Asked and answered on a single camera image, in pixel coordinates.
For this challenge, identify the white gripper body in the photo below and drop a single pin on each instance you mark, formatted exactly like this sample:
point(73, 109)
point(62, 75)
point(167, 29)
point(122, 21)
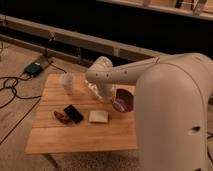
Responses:
point(105, 93)

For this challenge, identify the dark red ceramic bowl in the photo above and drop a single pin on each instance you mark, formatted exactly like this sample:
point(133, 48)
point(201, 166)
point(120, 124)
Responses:
point(123, 101)

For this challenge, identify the dark red curved object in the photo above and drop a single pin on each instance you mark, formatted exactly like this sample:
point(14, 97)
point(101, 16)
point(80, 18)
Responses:
point(61, 117)

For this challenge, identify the black smartphone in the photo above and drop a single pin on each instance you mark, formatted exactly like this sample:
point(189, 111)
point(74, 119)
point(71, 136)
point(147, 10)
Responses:
point(73, 114)

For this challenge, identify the clear plastic cup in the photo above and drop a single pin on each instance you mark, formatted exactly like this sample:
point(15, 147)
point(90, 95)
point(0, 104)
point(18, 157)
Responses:
point(67, 82)

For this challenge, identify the wooden table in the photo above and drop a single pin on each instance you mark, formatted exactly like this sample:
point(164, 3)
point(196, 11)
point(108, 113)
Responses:
point(48, 135)

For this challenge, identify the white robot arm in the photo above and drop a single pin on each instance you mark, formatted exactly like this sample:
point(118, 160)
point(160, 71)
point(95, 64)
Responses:
point(170, 105)

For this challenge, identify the black power adapter box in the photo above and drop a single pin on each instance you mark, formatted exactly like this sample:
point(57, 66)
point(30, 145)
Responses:
point(33, 69)

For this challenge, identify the wooden bench rail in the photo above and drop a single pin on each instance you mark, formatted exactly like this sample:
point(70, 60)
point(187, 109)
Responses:
point(78, 39)

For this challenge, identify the white square sponge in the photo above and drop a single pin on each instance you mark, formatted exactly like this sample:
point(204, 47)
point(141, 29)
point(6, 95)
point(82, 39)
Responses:
point(99, 116)

